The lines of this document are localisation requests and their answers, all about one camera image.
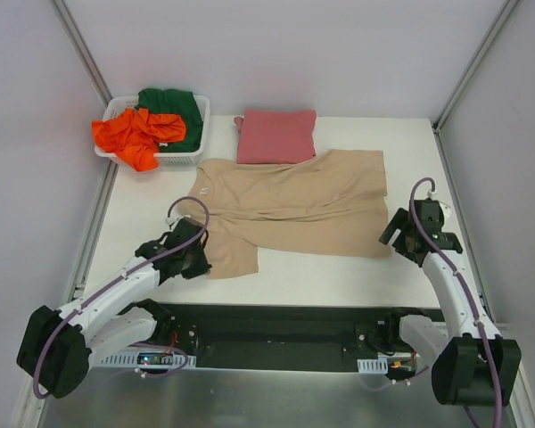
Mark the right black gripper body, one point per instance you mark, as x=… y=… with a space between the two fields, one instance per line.
x=395 y=231

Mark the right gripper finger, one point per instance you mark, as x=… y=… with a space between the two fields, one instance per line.
x=400 y=245
x=396 y=230

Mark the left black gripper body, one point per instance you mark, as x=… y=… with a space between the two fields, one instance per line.
x=195 y=260

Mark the beige t shirt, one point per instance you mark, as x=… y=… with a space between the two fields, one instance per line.
x=332 y=205

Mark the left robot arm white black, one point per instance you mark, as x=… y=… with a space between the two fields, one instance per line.
x=60 y=346

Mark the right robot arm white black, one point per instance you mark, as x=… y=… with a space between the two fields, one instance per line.
x=471 y=364

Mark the white plastic basket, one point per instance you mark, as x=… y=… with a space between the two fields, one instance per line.
x=173 y=101

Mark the orange t shirt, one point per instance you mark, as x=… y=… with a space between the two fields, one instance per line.
x=134 y=136

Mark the pink folded t shirt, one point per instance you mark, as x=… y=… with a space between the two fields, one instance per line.
x=275 y=137

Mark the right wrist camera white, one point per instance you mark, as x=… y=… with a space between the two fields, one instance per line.
x=446 y=209

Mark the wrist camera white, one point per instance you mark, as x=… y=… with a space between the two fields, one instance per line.
x=170 y=221
x=446 y=209

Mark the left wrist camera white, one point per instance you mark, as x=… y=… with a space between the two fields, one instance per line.
x=170 y=221

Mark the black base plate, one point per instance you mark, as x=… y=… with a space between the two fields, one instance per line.
x=306 y=339

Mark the left white cable duct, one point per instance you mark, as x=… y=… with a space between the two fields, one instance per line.
x=148 y=359

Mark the white cable duct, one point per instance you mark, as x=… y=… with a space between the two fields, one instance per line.
x=377 y=366
x=148 y=359

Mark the right white cable duct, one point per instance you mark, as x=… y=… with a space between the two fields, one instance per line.
x=377 y=366

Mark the right aluminium frame post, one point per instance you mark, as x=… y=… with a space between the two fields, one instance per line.
x=504 y=15

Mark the aluminium frame post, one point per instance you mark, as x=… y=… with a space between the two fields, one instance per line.
x=504 y=15
x=82 y=50

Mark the left aluminium frame post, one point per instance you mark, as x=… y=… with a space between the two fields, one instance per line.
x=82 y=50

